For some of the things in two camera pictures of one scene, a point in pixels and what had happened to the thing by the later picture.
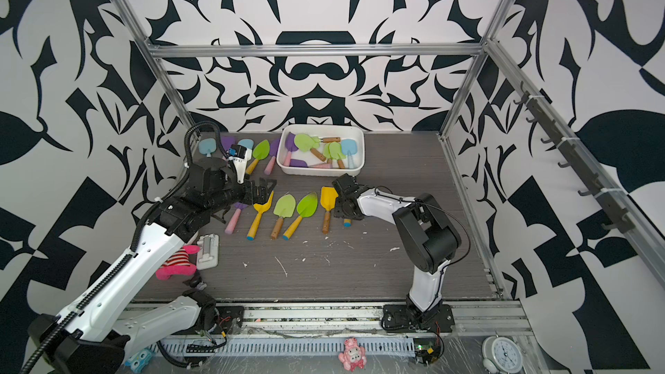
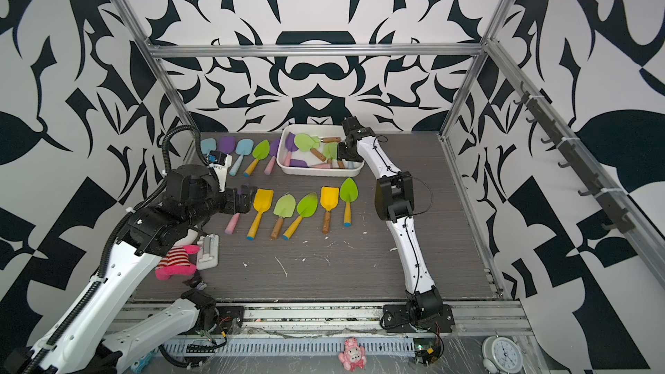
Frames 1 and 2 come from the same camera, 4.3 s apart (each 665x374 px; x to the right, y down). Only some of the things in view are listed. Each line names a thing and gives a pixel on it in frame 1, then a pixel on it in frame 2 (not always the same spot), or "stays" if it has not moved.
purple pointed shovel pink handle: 234,219 stays
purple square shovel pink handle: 228,140 stays
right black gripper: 337,209 to 341,153
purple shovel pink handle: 274,145 stays
